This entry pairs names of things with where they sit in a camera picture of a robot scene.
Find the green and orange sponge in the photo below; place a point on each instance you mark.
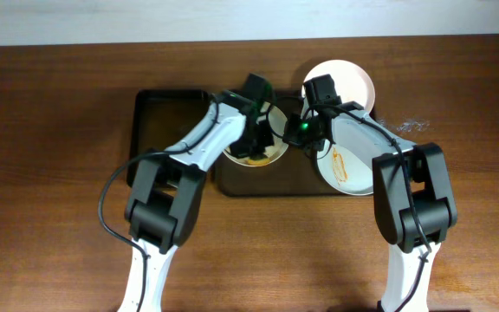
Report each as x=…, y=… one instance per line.
x=257, y=162

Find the black small rectangular tray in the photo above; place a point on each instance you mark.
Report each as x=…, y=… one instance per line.
x=162, y=117

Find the white plate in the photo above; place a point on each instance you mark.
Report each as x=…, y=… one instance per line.
x=346, y=162
x=351, y=83

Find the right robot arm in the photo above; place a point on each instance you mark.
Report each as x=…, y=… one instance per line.
x=414, y=206

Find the white plate tray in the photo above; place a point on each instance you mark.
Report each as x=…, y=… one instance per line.
x=277, y=121

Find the large brown serving tray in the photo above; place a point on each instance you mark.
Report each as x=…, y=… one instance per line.
x=294, y=174

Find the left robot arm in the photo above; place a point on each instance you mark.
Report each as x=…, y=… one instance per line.
x=167, y=189

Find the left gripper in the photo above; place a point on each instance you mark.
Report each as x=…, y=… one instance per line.
x=252, y=145

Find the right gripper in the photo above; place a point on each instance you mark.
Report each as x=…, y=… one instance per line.
x=308, y=141

